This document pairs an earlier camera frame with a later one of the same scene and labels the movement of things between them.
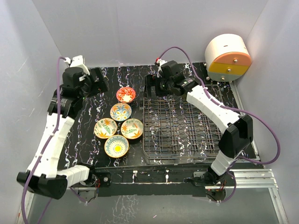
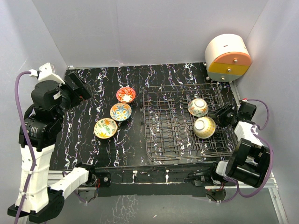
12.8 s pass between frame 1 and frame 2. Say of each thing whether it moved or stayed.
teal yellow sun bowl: moved
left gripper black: moved
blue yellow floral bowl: stayed
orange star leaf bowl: stayed
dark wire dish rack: stayed
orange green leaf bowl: moved
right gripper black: moved
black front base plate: stayed
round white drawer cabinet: stayed
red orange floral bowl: stayed
